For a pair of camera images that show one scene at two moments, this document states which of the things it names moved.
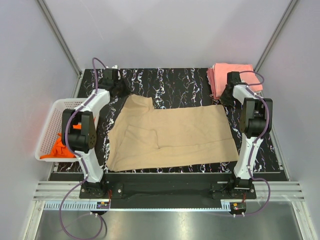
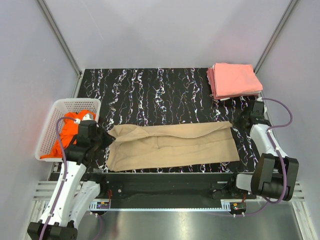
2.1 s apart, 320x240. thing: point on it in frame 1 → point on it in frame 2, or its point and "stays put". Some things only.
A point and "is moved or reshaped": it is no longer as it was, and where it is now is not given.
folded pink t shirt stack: [217, 77] stays put
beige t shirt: [142, 137] is moved or reshaped
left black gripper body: [122, 89] → [94, 141]
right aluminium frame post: [291, 6] stays put
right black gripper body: [225, 99] → [242, 117]
